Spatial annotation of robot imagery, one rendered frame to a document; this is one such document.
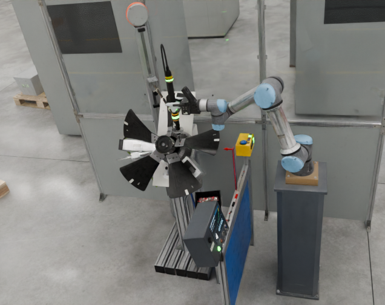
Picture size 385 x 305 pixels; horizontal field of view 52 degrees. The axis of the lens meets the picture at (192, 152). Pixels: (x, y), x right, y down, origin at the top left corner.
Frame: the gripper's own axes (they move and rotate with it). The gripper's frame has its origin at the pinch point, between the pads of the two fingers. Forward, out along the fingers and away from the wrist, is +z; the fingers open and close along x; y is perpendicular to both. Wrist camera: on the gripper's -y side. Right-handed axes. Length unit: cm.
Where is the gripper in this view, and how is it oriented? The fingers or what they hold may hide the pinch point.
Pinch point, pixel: (168, 101)
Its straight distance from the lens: 242.6
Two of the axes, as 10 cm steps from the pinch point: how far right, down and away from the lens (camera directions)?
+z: -9.5, -0.7, 3.0
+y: 1.2, 8.3, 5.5
